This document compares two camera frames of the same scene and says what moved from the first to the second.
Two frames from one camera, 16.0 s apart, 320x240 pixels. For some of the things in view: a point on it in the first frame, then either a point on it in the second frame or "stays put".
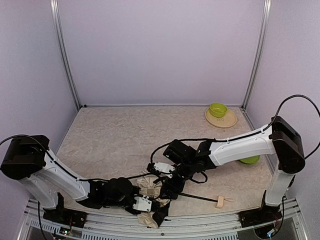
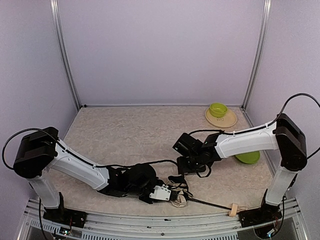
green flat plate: (252, 160) stays put
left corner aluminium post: (54, 8) stays put
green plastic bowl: (218, 110) stays put
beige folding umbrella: (153, 186) -> (185, 196)
